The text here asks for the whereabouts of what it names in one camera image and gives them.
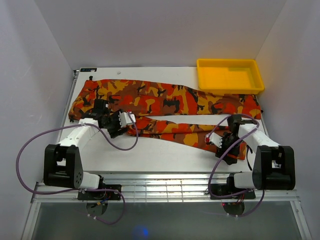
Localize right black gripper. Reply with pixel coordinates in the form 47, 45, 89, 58
215, 135, 244, 166

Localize orange camouflage trousers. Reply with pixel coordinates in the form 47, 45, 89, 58
68, 79, 262, 153

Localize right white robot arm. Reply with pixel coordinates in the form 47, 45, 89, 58
205, 114, 296, 199

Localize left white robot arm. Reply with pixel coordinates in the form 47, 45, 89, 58
43, 99, 136, 200

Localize dark label sticker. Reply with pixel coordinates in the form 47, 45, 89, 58
79, 68, 97, 73

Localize yellow plastic tray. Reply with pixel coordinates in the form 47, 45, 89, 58
196, 58, 265, 95

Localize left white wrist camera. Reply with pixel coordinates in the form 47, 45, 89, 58
118, 112, 136, 128

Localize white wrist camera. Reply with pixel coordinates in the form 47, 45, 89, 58
118, 112, 136, 128
205, 132, 223, 149

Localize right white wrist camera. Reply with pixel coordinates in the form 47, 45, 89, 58
205, 132, 223, 149

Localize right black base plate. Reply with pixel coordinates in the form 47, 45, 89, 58
210, 183, 256, 200

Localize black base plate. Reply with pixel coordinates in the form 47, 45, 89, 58
77, 184, 122, 201
210, 183, 256, 200

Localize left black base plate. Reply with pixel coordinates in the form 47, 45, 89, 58
77, 184, 122, 201

